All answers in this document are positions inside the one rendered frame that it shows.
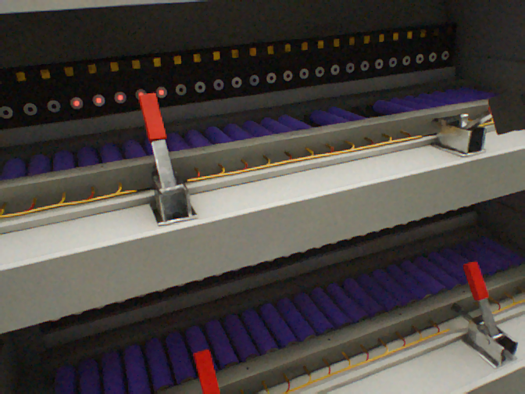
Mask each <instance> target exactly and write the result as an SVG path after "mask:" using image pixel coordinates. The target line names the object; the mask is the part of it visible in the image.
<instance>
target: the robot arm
mask: <svg viewBox="0 0 525 394"><path fill-rule="evenodd" d="M487 102H488V105H489V108H490V111H491V116H492V119H493V122H494V126H495V130H496V134H497V135H501V134H507V133H509V132H512V131H522V130H525V84H522V85H520V86H518V87H516V88H513V89H511V90H509V91H506V92H504V93H501V94H500V95H496V96H495V97H492V98H490V99H488V101H487Z"/></svg>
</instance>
